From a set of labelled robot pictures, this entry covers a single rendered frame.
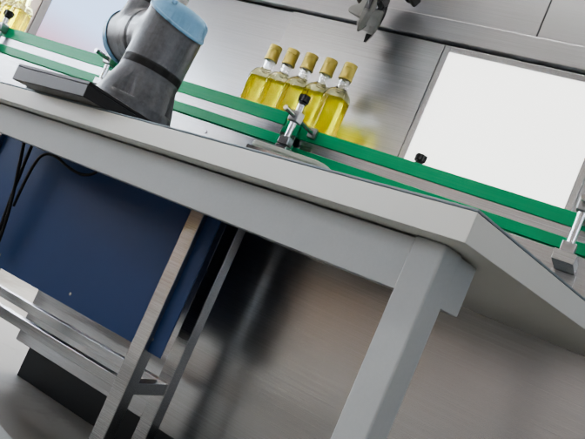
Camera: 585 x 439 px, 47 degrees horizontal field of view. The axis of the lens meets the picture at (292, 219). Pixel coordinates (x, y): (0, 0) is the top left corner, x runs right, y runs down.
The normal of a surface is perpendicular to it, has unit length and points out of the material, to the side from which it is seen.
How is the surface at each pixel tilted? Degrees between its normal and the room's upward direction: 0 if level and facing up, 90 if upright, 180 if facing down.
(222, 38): 90
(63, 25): 90
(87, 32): 90
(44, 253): 90
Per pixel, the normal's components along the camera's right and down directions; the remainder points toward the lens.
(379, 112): -0.40, -0.25
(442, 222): -0.60, -0.32
